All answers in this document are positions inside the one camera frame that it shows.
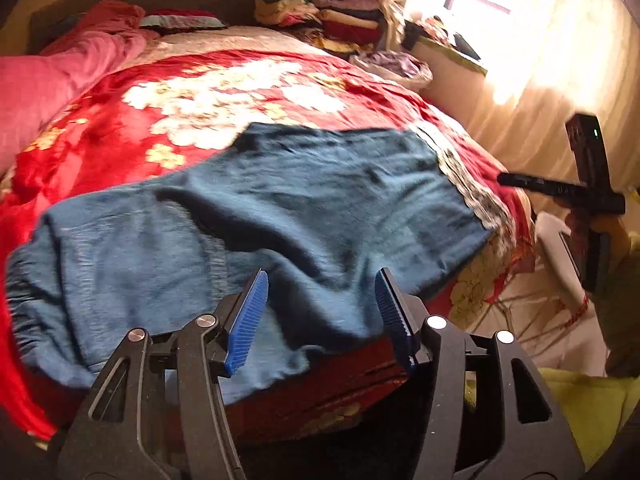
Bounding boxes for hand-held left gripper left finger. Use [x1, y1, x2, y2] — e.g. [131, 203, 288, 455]
[57, 267, 271, 480]

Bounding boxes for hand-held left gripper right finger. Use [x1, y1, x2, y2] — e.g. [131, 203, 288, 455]
[374, 267, 586, 480]

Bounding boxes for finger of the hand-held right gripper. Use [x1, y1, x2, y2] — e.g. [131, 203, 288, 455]
[497, 172, 556, 195]

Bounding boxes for blue denim pants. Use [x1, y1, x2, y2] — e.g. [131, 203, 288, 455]
[5, 122, 497, 406]

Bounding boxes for person's right forearm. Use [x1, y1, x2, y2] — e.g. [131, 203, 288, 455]
[592, 220, 640, 379]

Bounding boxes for white plastic stool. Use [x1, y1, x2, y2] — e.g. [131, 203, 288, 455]
[534, 212, 592, 322]

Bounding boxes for cream curtain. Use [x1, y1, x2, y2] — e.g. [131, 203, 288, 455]
[462, 0, 640, 201]

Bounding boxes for black flat device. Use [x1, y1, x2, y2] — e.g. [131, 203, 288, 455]
[452, 32, 482, 61]

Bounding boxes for person's green garment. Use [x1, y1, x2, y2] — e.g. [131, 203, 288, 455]
[464, 367, 632, 472]

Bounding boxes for stack of folded clothes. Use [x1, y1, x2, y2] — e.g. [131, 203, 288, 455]
[253, 0, 389, 57]

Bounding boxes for red floral blanket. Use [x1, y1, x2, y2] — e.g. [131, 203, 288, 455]
[0, 25, 540, 442]

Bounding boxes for teal patterned pillow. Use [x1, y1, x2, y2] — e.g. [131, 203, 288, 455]
[139, 14, 229, 31]

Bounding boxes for dark red pillow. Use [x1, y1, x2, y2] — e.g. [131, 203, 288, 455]
[152, 8, 217, 20]

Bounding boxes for pink quilt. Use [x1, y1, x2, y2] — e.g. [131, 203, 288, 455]
[0, 0, 162, 177]

